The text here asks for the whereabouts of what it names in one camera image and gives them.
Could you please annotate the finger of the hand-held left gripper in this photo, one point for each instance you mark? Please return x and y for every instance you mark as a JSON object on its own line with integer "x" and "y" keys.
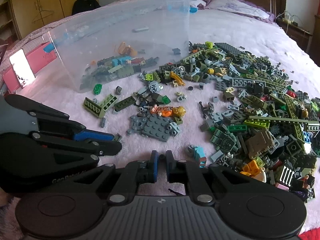
{"x": 95, "y": 136}
{"x": 107, "y": 148}

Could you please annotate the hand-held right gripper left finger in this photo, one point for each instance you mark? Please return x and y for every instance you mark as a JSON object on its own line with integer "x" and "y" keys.
{"x": 155, "y": 170}

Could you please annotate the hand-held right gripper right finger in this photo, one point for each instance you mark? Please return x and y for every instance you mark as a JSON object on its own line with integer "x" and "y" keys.
{"x": 170, "y": 170}

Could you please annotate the small heap of toy bricks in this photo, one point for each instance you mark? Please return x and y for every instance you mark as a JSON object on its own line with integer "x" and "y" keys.
{"x": 117, "y": 70}

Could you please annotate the large pile of toy bricks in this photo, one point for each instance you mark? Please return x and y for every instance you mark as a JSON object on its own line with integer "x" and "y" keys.
{"x": 250, "y": 105}

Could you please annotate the clear plastic storage bin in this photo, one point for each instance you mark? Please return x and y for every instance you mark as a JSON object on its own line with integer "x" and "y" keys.
{"x": 112, "y": 30}

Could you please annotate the pink striped quilt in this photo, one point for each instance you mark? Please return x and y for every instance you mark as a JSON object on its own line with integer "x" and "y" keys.
{"x": 62, "y": 22}

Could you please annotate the black backpack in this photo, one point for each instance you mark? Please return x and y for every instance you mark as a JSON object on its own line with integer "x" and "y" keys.
{"x": 85, "y": 5}

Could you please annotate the white pillow purple frill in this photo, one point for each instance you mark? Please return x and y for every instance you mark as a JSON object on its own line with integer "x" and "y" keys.
{"x": 201, "y": 1}
{"x": 237, "y": 7}

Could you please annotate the wooden nightstand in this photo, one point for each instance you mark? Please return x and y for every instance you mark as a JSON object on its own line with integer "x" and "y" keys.
{"x": 297, "y": 35}

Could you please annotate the brown wooden dresser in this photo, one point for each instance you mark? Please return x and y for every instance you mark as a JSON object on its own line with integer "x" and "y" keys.
{"x": 317, "y": 37}

